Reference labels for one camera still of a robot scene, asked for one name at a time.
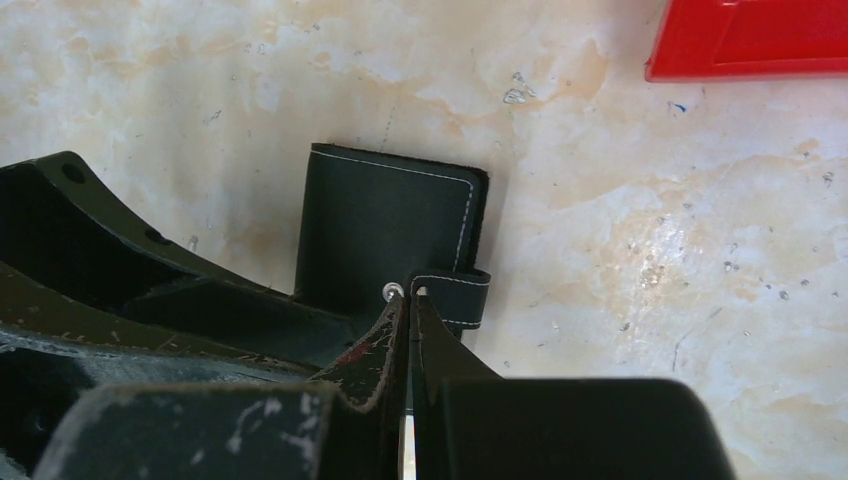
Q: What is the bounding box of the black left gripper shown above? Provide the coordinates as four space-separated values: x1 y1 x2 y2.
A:
1 151 371 474

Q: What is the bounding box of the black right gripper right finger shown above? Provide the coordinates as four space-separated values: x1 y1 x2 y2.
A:
410 294 734 479

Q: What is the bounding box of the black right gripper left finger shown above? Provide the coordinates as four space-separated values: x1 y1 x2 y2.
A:
34 294 408 479

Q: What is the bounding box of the red plastic bin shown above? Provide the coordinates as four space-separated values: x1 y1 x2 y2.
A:
645 0 847 83

